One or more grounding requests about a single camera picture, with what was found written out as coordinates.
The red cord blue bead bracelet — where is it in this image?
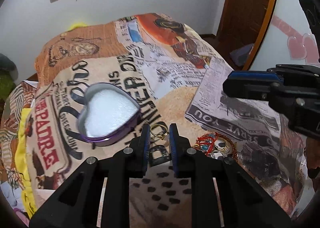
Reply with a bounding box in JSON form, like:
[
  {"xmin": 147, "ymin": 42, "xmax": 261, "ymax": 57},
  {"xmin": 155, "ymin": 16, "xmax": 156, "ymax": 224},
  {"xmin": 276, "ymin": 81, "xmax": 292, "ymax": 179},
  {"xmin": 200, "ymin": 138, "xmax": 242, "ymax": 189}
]
[{"xmin": 194, "ymin": 132, "xmax": 238, "ymax": 160}]

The wooden bedroom door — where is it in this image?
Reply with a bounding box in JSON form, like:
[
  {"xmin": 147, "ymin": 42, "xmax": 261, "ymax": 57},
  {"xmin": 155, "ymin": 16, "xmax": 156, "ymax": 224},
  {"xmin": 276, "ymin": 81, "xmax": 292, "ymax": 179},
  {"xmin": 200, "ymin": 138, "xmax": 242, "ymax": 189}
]
[{"xmin": 216, "ymin": 0, "xmax": 270, "ymax": 70}]

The white sliding wardrobe door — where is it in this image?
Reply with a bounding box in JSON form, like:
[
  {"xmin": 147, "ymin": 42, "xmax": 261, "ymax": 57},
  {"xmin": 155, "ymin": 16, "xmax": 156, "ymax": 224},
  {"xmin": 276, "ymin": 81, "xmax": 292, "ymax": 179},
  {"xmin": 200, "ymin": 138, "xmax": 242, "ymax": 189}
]
[{"xmin": 248, "ymin": 0, "xmax": 319, "ymax": 71}]

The purple heart-shaped tin box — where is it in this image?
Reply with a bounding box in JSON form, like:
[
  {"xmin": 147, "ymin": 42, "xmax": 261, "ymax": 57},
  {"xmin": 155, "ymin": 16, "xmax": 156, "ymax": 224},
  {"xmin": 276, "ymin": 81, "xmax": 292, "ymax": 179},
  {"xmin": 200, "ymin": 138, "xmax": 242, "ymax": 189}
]
[{"xmin": 77, "ymin": 83, "xmax": 141, "ymax": 147}]

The newspaper print bed blanket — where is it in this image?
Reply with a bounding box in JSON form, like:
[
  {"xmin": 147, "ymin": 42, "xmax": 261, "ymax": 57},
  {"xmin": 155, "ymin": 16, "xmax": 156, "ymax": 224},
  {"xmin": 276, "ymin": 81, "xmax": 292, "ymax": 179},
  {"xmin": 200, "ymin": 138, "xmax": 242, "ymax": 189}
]
[{"xmin": 1, "ymin": 13, "xmax": 313, "ymax": 224}]

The green patterned cloth stand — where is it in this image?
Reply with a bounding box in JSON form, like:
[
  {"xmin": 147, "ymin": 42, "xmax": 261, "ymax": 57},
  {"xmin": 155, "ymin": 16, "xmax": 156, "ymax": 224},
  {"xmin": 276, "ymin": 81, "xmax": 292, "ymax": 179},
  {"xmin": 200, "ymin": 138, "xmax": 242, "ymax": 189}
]
[{"xmin": 0, "ymin": 73, "xmax": 16, "ymax": 101}]

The grey plush pillow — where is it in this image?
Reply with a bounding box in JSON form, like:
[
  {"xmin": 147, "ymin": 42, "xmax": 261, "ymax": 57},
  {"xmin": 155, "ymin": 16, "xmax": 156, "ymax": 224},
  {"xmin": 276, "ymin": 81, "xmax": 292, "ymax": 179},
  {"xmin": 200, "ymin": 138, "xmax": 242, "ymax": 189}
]
[{"xmin": 0, "ymin": 53, "xmax": 18, "ymax": 80}]

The yellow round cushion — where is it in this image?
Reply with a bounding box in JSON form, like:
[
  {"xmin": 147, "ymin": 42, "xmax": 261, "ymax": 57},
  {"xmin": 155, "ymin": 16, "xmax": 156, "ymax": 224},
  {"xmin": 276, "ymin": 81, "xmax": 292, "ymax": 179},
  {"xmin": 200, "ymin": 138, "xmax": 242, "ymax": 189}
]
[{"xmin": 68, "ymin": 22, "xmax": 87, "ymax": 31}]

